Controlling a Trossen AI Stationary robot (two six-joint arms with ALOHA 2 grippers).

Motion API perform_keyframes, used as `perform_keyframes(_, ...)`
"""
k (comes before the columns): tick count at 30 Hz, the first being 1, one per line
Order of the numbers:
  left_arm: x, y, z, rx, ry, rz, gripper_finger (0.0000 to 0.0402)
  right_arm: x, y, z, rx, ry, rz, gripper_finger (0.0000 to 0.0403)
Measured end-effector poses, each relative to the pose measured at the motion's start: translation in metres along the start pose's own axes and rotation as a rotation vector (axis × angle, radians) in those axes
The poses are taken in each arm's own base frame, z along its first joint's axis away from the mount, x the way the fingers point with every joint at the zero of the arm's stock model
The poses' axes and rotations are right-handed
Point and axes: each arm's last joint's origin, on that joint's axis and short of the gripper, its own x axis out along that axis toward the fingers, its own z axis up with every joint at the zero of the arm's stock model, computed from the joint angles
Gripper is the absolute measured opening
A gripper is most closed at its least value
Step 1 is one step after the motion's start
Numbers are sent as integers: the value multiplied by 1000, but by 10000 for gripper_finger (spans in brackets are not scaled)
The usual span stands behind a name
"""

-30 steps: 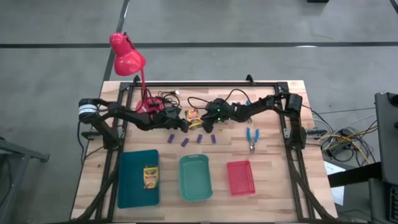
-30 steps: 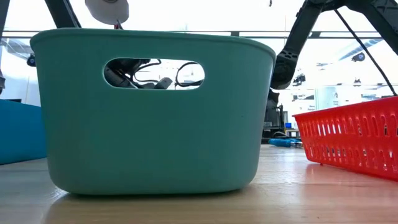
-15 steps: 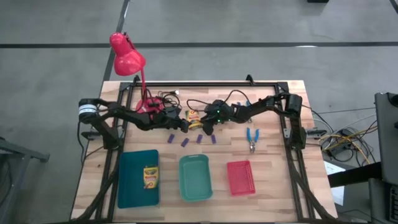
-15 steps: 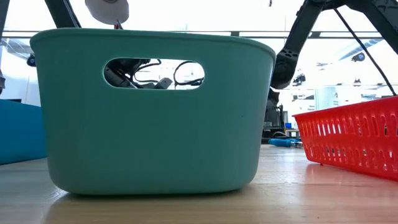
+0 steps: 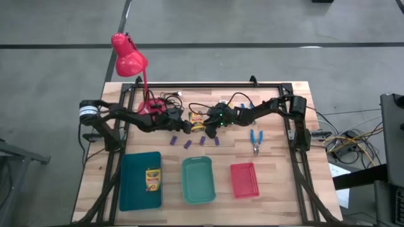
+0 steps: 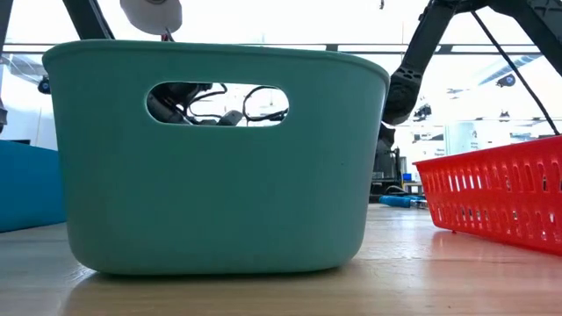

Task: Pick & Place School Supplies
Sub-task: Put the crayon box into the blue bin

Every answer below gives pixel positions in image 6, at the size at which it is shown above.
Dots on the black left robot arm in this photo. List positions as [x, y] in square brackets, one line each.
[88, 19]

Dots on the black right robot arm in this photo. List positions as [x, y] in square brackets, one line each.
[425, 44]

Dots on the dark background machine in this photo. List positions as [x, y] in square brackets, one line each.
[386, 175]

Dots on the red mesh plastic basket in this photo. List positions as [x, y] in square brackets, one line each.
[483, 159]

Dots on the teal plastic bin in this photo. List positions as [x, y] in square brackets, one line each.
[219, 197]

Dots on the dark blue plastic bin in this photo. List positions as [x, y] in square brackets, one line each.
[26, 184]

